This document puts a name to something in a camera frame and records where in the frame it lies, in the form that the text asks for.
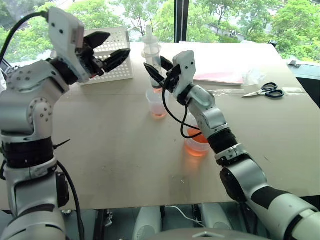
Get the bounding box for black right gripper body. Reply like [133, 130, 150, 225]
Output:
[160, 63, 183, 93]

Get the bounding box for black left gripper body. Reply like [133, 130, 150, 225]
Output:
[74, 41, 105, 78]

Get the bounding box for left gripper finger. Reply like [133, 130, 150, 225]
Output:
[101, 48, 132, 74]
[83, 31, 111, 48]

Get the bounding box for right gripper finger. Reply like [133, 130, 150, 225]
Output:
[143, 62, 166, 88]
[159, 55, 174, 73]

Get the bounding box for large clear plastic syringe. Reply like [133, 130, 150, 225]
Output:
[140, 24, 163, 90]

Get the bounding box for tall clear plastic cup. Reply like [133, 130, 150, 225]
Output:
[145, 87, 170, 119]

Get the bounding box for wide clear cup red liquid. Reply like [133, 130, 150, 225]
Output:
[183, 112, 211, 158]

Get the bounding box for white perforated plastic basket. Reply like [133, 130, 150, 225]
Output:
[79, 26, 135, 86]

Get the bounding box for pink paper in plastic bag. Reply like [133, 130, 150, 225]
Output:
[192, 71, 245, 87]

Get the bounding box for clear plastic bag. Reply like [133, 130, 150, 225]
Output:
[241, 67, 268, 86]

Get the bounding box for dark side table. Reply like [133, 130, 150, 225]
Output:
[286, 61, 320, 109]

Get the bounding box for grey rounded robot leg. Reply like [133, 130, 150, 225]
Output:
[198, 202, 233, 230]
[131, 205, 164, 240]

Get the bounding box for grey robot torso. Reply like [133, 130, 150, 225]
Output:
[153, 226, 253, 240]

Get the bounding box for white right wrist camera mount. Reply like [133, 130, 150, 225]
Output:
[171, 49, 196, 99]

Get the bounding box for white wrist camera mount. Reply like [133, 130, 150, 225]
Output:
[171, 49, 196, 99]
[47, 6, 91, 84]

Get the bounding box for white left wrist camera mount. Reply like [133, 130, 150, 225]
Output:
[47, 6, 91, 84]

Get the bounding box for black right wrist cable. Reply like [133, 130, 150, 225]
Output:
[162, 87, 202, 140]

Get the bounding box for black window frame post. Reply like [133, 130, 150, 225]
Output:
[173, 0, 189, 43]

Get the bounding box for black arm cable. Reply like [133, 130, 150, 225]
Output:
[56, 160, 86, 240]
[0, 10, 50, 66]

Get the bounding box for black handled scissors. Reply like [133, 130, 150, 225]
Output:
[241, 82, 285, 99]

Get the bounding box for black left lower arm cable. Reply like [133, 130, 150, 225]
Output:
[56, 160, 86, 240]

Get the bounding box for thin white cable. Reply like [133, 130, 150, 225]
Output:
[164, 204, 206, 229]

